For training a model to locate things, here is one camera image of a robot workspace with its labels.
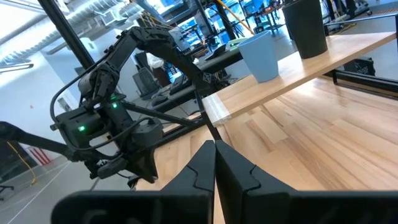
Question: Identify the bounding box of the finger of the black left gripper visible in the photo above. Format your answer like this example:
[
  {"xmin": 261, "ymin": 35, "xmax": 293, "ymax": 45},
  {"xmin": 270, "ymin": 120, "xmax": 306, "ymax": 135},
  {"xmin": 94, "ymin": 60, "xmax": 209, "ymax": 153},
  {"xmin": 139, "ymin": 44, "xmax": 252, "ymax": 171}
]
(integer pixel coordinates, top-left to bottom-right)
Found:
[{"xmin": 126, "ymin": 148, "xmax": 158, "ymax": 185}]

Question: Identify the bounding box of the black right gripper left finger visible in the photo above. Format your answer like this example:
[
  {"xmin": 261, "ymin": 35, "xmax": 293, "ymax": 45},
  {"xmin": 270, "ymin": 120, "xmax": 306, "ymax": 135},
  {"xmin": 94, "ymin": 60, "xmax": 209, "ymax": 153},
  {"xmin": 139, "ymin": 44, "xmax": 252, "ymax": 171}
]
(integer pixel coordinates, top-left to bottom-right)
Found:
[{"xmin": 160, "ymin": 139, "xmax": 216, "ymax": 192}]

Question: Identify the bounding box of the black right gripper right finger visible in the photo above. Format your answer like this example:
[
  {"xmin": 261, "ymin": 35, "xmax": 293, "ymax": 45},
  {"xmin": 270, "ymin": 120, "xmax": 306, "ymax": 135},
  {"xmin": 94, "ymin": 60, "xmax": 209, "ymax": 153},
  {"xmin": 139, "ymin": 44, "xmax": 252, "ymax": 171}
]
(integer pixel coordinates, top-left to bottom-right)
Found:
[{"xmin": 215, "ymin": 139, "xmax": 296, "ymax": 193}]

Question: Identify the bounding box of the light blue cup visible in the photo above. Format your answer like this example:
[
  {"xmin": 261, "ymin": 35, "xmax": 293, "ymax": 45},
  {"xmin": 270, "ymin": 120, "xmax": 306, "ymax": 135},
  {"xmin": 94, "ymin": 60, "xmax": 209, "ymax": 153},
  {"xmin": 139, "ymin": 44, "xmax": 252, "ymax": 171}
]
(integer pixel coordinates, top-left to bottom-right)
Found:
[{"xmin": 237, "ymin": 30, "xmax": 280, "ymax": 84}]

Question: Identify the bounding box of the tall black cup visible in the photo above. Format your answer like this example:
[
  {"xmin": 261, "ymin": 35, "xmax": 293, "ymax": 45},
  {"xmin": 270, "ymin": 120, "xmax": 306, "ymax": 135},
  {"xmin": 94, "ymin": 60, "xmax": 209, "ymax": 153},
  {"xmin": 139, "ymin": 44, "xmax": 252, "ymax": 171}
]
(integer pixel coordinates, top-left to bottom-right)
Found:
[{"xmin": 281, "ymin": 0, "xmax": 329, "ymax": 60}]

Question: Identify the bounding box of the black office chair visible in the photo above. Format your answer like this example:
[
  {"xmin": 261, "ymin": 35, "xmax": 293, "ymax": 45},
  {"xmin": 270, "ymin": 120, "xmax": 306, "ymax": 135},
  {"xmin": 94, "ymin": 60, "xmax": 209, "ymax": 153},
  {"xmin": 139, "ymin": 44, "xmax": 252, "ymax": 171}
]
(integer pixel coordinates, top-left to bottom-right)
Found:
[{"xmin": 132, "ymin": 67, "xmax": 162, "ymax": 99}]

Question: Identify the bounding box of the person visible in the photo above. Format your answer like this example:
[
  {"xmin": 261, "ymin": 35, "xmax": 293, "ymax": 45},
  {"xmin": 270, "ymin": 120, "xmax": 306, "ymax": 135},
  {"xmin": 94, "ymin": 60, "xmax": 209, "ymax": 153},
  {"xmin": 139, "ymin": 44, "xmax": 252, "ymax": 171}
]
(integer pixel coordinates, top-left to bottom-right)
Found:
[{"xmin": 146, "ymin": 52, "xmax": 170, "ymax": 90}]

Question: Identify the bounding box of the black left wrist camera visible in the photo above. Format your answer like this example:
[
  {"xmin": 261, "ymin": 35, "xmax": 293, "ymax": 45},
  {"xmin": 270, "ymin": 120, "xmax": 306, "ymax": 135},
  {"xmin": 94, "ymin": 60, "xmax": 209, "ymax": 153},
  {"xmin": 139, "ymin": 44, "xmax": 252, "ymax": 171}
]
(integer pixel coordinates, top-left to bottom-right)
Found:
[{"xmin": 96, "ymin": 156, "xmax": 129, "ymax": 180}]

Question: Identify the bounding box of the silver ventilation duct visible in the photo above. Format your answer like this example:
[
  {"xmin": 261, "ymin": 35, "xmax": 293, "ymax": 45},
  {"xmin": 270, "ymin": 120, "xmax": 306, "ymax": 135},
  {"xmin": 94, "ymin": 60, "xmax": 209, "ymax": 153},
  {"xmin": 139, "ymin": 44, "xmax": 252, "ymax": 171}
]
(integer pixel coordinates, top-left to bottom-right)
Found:
[{"xmin": 0, "ymin": 0, "xmax": 139, "ymax": 47}]

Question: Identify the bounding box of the black aluminium rig frame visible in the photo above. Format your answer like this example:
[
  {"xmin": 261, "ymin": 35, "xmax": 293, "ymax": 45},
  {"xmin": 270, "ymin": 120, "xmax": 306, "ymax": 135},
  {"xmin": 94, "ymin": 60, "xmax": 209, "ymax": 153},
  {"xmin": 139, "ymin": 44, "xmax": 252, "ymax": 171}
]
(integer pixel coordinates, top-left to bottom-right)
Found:
[{"xmin": 0, "ymin": 0, "xmax": 398, "ymax": 162}]

